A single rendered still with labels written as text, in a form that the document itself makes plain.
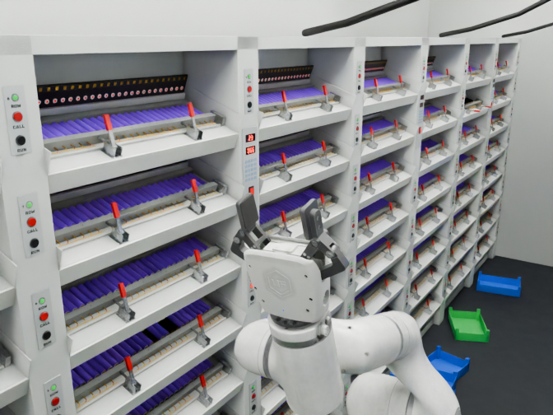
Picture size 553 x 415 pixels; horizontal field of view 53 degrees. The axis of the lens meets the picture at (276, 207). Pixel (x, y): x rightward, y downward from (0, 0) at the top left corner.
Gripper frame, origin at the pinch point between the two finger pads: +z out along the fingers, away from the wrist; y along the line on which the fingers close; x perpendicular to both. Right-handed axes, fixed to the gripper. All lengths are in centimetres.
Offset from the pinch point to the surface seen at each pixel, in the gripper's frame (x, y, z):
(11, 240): -2, 60, -12
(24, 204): 3, 59, -7
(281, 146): 109, 73, -40
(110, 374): 11, 69, -60
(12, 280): -4, 61, -20
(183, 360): 30, 64, -70
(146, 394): 15, 63, -68
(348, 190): 129, 59, -66
